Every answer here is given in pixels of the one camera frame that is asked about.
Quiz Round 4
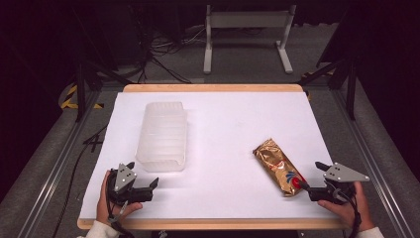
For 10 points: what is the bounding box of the white metal stand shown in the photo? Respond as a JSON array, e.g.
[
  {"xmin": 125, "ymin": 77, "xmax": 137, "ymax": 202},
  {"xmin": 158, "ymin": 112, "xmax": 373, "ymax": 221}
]
[{"xmin": 202, "ymin": 3, "xmax": 297, "ymax": 75}]

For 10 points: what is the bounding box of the person's left white sleeve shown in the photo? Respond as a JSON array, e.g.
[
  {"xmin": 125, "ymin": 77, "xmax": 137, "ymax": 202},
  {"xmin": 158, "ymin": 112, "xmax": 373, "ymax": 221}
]
[{"xmin": 76, "ymin": 219, "xmax": 122, "ymax": 238}]

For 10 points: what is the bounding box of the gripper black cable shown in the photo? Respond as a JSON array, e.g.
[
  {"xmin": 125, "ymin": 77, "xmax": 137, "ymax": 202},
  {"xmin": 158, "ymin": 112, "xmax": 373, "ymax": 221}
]
[
  {"xmin": 107, "ymin": 199, "xmax": 136, "ymax": 238},
  {"xmin": 331, "ymin": 180, "xmax": 363, "ymax": 238}
]

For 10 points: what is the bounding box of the person's right white sleeve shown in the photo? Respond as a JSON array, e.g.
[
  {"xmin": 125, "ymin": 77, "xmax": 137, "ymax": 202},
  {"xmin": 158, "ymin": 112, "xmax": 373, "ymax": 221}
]
[{"xmin": 354, "ymin": 226, "xmax": 386, "ymax": 238}]

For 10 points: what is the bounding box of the translucent plastic container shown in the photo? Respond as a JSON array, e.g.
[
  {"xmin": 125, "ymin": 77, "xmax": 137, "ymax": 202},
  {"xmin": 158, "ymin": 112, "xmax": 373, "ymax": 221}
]
[{"xmin": 135, "ymin": 100, "xmax": 188, "ymax": 174}]

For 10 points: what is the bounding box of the thin black floor cable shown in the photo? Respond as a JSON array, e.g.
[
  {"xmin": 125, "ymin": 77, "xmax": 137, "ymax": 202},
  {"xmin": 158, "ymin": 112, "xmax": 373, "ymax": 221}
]
[{"xmin": 51, "ymin": 123, "xmax": 110, "ymax": 238}]

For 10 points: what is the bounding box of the yellow black floor tape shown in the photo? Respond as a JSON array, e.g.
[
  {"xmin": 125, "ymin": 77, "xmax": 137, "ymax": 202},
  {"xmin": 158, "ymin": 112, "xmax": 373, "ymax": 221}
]
[{"xmin": 58, "ymin": 83, "xmax": 105, "ymax": 111}]

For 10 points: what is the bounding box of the aluminium floor rail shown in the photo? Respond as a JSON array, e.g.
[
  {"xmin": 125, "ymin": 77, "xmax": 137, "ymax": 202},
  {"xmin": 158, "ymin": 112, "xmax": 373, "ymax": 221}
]
[
  {"xmin": 16, "ymin": 88, "xmax": 104, "ymax": 238},
  {"xmin": 331, "ymin": 88, "xmax": 415, "ymax": 238}
]

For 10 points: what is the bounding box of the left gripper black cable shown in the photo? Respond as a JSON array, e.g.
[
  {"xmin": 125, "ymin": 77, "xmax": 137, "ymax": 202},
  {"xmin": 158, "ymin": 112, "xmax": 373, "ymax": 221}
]
[{"xmin": 107, "ymin": 199, "xmax": 136, "ymax": 238}]

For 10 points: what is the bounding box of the bundle of floor cables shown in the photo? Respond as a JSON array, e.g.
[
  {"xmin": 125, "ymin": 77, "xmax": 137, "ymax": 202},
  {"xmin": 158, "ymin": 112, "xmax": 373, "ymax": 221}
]
[{"xmin": 130, "ymin": 6, "xmax": 213, "ymax": 84}]

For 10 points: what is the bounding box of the black metal stand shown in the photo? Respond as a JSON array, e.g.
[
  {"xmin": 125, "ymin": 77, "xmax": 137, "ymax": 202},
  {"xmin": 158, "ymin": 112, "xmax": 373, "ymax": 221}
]
[
  {"xmin": 73, "ymin": 9, "xmax": 134, "ymax": 124},
  {"xmin": 296, "ymin": 49, "xmax": 360, "ymax": 122}
]

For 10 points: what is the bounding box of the white table sheet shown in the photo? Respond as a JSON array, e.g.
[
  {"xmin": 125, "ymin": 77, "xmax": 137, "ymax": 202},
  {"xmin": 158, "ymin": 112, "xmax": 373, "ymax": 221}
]
[{"xmin": 79, "ymin": 91, "xmax": 338, "ymax": 221}]

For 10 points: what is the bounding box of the person's white sleeve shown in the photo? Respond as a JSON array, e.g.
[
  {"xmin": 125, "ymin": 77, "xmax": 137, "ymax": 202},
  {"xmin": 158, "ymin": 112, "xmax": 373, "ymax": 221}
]
[
  {"xmin": 76, "ymin": 219, "xmax": 122, "ymax": 238},
  {"xmin": 354, "ymin": 226, "xmax": 386, "ymax": 238}
]

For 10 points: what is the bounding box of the person's left hand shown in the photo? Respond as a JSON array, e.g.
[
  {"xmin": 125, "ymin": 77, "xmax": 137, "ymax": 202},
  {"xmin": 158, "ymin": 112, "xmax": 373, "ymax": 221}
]
[{"xmin": 95, "ymin": 170, "xmax": 144, "ymax": 227}]

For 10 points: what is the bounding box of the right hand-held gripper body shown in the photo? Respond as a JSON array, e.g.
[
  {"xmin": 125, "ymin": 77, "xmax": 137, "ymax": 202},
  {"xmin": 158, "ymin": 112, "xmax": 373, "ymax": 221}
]
[{"xmin": 308, "ymin": 162, "xmax": 371, "ymax": 204}]

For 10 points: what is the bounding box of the gold foil snack packet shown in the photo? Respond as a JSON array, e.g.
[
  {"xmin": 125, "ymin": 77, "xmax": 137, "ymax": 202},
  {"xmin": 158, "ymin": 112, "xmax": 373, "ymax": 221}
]
[{"xmin": 252, "ymin": 138, "xmax": 308, "ymax": 198}]

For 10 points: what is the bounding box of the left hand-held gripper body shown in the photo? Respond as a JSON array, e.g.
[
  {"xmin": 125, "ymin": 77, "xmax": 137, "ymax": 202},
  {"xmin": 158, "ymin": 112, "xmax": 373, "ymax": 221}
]
[{"xmin": 106, "ymin": 162, "xmax": 155, "ymax": 205}]

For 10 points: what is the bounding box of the person's right hand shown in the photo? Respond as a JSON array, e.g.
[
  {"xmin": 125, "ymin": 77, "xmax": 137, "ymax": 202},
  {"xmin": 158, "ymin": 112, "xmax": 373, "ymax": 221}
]
[{"xmin": 317, "ymin": 180, "xmax": 376, "ymax": 233}]

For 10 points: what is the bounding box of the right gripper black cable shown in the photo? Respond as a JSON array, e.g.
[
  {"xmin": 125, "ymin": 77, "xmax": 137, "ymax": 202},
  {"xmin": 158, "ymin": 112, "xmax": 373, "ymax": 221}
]
[{"xmin": 331, "ymin": 180, "xmax": 363, "ymax": 238}]

